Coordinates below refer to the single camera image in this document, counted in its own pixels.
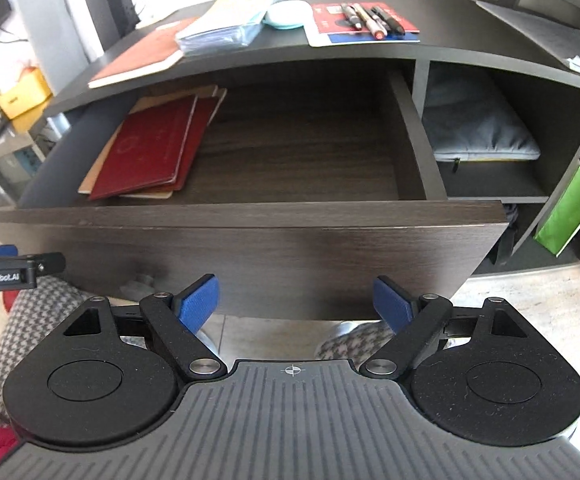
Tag white papers on desk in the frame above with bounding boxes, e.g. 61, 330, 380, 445
475, 0, 580, 82

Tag dark red notebook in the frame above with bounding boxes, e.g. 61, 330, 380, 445
170, 96, 221, 192

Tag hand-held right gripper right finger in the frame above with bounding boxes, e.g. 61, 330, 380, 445
360, 275, 532, 380

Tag clear packet with orange card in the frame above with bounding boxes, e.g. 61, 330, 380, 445
176, 0, 281, 57

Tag glass side table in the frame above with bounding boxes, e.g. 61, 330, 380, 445
0, 125, 66, 207

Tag grey upright panel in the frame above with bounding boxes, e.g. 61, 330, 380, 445
17, 0, 106, 92

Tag green paper bag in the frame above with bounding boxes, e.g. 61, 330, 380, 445
534, 164, 580, 257

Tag red and blue booklet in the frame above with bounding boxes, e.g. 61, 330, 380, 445
304, 1, 421, 47

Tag grey laptop sleeve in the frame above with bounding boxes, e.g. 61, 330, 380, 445
422, 67, 542, 164

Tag houndstooth patterned trousers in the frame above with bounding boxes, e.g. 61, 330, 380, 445
0, 275, 397, 412

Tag dark wooden drawer with knob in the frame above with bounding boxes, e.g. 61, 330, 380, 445
0, 67, 509, 322

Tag black and silver pen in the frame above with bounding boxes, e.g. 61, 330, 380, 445
340, 3, 363, 30

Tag round white teal case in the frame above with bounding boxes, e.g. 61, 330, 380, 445
262, 0, 311, 30

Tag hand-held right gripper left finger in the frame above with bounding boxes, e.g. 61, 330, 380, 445
60, 274, 229, 379

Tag red notebooks in drawer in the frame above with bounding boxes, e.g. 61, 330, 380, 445
78, 85, 229, 199

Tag dark wooden cabinet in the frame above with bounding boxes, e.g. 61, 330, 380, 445
0, 0, 580, 321

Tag slim black pen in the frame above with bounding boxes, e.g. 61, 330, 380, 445
369, 6, 393, 36

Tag dark red booklet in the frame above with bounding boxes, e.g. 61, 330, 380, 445
90, 95, 199, 202

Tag brown pen with red tip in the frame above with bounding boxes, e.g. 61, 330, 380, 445
353, 3, 386, 40

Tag thick black pen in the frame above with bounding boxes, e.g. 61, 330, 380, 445
375, 6, 406, 36

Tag yellow box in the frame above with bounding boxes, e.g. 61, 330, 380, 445
0, 67, 53, 121

